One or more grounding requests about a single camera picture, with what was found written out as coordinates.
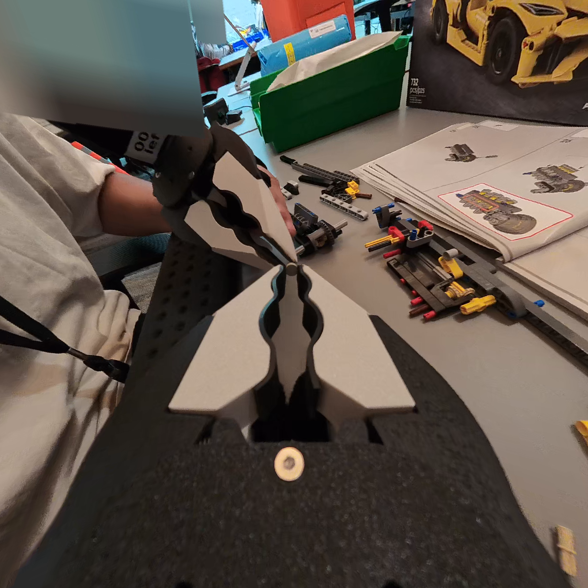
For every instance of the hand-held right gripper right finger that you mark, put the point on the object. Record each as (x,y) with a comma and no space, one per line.
(353,363)

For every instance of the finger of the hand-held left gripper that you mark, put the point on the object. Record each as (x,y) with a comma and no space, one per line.
(248,193)
(216,232)

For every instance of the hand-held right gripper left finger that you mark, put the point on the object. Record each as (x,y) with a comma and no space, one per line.
(225,363)

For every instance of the grey lego differential gear assembly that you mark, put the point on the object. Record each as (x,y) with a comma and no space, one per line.
(317,229)

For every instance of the grey lego axle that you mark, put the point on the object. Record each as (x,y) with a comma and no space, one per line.
(291,269)

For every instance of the person's left forearm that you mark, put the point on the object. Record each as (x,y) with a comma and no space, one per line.
(133,204)

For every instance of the small grey lego piece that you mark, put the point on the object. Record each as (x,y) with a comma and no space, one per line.
(291,187)

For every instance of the black lego beam assembly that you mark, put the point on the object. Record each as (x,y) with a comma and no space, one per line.
(321,171)

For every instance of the light grey lego beam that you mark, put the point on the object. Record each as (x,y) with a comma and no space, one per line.
(344,206)

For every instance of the yellow lego connector brown pin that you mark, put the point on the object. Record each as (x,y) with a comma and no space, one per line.
(353,188)

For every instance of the long black lego chassis assembly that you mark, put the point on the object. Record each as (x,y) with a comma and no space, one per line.
(436,280)

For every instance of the lego box yellow car print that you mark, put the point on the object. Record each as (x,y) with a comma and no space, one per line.
(459,69)

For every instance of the lego instruction booklet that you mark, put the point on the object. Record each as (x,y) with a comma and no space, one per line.
(505,151)

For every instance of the tan lego pin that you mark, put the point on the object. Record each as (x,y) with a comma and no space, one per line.
(566,549)

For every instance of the person's left hand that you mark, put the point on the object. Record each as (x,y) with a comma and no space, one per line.
(279,197)

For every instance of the small black device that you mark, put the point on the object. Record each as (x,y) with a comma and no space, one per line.
(216,110)

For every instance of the orange reflective cloth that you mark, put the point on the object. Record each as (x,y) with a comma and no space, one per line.
(99,158)

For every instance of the green plastic bin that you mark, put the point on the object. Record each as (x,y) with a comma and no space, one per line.
(330,101)

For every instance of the white folding stand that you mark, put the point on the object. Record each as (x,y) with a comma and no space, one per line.
(246,64)

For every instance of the blue wrapped roll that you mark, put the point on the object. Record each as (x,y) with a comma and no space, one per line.
(303,46)

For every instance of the person's white shirt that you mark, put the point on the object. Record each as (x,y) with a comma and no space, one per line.
(46,275)

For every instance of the red plastic case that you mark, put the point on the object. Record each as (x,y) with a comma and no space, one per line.
(285,18)

